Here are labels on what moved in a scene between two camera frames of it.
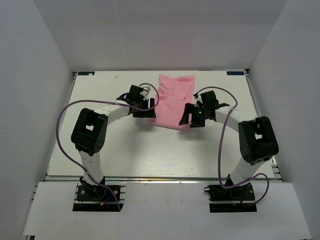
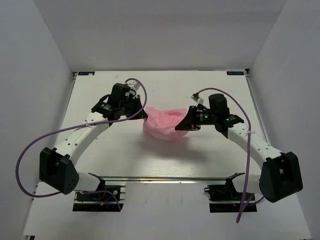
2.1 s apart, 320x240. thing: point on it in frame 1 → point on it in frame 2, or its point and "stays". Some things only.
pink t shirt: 172,96 → 161,124
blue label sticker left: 86,73 stays
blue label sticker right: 235,73 stays
